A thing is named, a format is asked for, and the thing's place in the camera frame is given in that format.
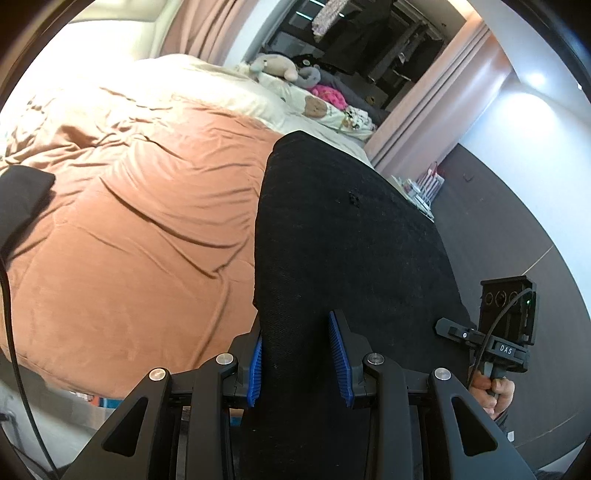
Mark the pink curtain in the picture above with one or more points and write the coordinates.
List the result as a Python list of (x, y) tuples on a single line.
[(207, 23), (438, 101)]

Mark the black hanging coat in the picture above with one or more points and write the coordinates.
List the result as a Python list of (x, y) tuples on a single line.
[(360, 41)]

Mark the bear print pillow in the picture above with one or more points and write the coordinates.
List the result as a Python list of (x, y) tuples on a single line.
[(316, 108)]

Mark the floral hanging garment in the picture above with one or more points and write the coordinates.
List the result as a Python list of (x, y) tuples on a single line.
[(325, 18)]

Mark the beige plush toy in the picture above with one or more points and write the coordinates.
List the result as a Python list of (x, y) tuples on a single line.
[(277, 67)]

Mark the person's right hand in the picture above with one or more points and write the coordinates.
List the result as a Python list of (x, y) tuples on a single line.
[(501, 392)]

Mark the black pants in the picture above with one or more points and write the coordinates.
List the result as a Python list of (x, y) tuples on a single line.
[(351, 240)]

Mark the dark grey bedding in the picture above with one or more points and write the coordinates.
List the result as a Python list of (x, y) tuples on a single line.
[(364, 97)]

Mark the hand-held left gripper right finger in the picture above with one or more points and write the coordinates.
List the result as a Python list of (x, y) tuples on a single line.
[(340, 364)]

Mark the orange blanket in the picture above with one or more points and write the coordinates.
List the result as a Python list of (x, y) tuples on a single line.
[(138, 254)]

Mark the black and white patterned cloth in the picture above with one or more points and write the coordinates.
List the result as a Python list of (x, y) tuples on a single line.
[(358, 120)]

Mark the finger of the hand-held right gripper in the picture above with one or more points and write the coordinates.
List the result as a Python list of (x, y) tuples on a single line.
[(455, 331)]

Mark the striped gift bag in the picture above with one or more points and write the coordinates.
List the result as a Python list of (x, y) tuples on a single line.
[(431, 182)]

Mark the cream padded headboard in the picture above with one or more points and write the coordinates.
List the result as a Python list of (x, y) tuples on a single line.
[(115, 41)]

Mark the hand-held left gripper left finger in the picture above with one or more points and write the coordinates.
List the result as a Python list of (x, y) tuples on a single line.
[(256, 369)]

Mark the grey plush toy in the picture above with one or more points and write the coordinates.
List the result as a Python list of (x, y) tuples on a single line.
[(308, 76)]

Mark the small black cloth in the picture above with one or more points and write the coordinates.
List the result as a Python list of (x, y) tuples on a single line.
[(23, 194)]

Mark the pink cloth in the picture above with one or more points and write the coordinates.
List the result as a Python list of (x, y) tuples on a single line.
[(330, 94)]

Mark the cream bed sheet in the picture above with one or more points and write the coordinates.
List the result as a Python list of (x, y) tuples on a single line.
[(207, 78)]

